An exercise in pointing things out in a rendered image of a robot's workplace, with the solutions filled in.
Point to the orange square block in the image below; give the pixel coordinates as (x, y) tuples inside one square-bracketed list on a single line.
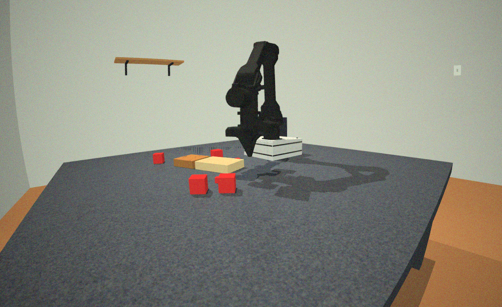
[(188, 161)]

